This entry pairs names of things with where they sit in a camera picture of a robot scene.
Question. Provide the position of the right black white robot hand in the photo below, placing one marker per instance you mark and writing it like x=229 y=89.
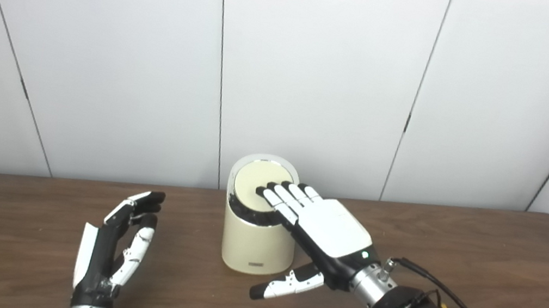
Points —
x=337 y=227

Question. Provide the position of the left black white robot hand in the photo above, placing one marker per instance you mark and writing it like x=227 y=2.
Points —
x=97 y=263

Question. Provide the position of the cream-colored desktop bin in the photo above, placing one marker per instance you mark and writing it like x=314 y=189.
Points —
x=252 y=244

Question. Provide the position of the round cream bin lid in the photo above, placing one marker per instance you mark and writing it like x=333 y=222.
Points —
x=250 y=183

